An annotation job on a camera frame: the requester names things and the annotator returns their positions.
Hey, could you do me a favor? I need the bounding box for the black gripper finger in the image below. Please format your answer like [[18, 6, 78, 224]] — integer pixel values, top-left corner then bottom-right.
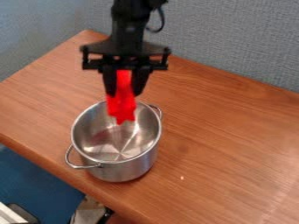
[[130, 66, 150, 96], [102, 66, 117, 96]]

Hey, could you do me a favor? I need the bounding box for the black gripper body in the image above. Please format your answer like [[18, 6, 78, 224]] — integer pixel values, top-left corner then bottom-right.
[[80, 21, 172, 72]]

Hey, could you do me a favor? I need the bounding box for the red plastic block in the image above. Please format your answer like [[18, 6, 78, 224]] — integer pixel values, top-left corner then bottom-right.
[[106, 70, 136, 125]]

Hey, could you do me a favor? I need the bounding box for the stainless steel pot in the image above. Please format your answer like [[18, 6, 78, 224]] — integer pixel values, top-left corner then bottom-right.
[[64, 101, 162, 182]]

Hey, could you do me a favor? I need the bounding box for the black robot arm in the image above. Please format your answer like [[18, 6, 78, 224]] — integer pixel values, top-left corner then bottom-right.
[[80, 0, 172, 96]]

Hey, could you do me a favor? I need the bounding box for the white object bottom left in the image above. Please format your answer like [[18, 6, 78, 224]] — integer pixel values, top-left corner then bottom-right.
[[0, 202, 24, 224]]

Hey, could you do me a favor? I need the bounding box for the grey cloth under table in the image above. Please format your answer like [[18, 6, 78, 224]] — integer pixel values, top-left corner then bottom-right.
[[69, 195, 105, 224]]

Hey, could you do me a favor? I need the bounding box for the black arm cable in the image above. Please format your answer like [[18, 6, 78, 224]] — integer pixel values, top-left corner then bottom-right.
[[144, 6, 165, 33]]

